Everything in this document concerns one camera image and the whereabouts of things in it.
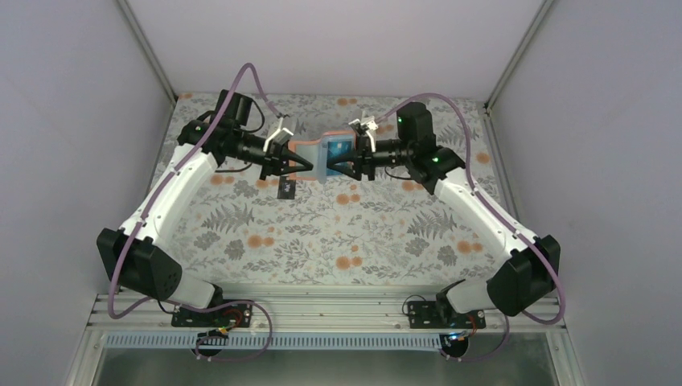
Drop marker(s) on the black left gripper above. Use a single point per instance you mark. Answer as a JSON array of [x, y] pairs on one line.
[[276, 157]]

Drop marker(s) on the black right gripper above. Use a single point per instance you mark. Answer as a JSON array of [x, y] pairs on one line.
[[361, 160]]

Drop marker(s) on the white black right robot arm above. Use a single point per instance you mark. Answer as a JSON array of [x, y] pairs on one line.
[[527, 264]]

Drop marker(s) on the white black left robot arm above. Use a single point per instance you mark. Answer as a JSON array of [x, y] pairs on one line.
[[135, 255]]

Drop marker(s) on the floral patterned table mat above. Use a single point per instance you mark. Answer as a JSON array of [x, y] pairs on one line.
[[341, 232]]

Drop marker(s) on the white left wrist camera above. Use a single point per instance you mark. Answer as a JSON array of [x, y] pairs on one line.
[[278, 137]]

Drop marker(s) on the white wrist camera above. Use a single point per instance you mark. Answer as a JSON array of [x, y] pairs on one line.
[[363, 123], [278, 137]]

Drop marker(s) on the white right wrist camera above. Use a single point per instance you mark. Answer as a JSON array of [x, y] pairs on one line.
[[363, 123]]

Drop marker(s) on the aluminium mounting rail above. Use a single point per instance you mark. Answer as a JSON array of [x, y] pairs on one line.
[[317, 309]]

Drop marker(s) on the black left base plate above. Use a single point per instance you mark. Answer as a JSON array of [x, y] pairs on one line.
[[238, 315]]

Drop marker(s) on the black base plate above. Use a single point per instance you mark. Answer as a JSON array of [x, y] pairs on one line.
[[238, 315], [428, 315]]

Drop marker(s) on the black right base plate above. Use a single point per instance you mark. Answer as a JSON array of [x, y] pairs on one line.
[[428, 315]]

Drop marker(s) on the grey slotted cable duct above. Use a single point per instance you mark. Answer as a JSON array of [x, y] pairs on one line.
[[279, 341]]

